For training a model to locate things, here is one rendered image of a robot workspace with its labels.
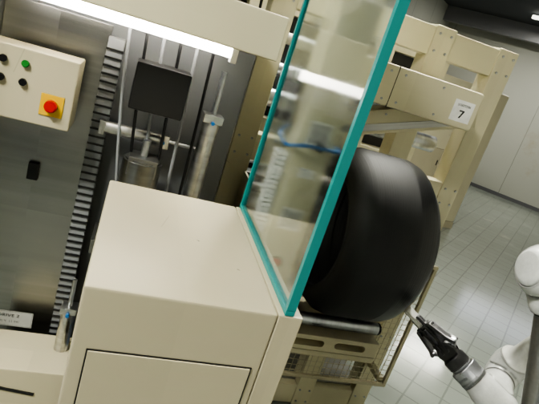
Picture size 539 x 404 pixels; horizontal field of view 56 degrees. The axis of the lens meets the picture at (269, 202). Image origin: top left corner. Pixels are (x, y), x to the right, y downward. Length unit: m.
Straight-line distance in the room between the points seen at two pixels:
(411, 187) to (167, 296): 0.98
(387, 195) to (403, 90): 0.51
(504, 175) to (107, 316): 12.23
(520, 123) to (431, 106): 10.84
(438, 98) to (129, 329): 1.46
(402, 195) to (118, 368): 1.00
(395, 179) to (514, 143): 11.23
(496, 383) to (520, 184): 11.18
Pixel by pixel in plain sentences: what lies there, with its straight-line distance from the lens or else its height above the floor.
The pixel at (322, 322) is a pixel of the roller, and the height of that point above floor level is 0.90.
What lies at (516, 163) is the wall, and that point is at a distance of 12.83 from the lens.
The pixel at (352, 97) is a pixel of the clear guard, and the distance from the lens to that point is 0.90.
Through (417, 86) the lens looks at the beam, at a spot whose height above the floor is 1.74.
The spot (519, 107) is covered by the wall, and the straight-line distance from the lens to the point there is 12.84.
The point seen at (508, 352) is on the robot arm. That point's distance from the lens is 1.87.
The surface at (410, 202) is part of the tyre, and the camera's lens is 1.62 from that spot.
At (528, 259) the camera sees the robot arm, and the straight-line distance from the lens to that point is 1.32.
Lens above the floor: 1.73
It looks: 17 degrees down
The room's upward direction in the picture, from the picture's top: 18 degrees clockwise
